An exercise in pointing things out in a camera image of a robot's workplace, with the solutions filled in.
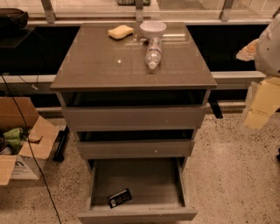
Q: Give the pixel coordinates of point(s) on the white bowl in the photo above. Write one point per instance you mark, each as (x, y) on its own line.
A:
(151, 29)

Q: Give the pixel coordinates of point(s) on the black floor stand bar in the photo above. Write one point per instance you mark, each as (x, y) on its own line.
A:
(59, 153)

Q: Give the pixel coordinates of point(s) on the grey drawer cabinet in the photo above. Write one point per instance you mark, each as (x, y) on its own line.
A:
(100, 72)

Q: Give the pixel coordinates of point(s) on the grey bottom drawer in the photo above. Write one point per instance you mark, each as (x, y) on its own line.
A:
(156, 186)

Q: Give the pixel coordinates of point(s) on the grey top drawer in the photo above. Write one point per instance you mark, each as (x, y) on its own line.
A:
(108, 119)

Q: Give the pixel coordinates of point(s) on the open cardboard box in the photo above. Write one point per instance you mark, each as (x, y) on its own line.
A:
(38, 139)

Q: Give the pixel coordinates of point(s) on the green item in box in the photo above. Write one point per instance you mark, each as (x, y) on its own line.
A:
(13, 138)

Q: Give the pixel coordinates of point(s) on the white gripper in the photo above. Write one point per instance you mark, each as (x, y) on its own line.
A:
(269, 57)

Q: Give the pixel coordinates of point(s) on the yellow sponge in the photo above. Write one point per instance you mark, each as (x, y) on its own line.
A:
(120, 32)

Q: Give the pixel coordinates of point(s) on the clear plastic water bottle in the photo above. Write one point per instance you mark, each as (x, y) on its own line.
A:
(154, 53)

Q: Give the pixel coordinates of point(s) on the grey drawer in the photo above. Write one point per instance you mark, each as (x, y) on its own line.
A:
(108, 119)
(136, 149)
(156, 186)

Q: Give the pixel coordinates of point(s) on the black object upper left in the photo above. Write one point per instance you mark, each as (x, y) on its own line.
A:
(13, 20)

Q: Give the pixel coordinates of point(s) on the grey middle drawer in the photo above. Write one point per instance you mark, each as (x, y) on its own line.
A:
(136, 149)

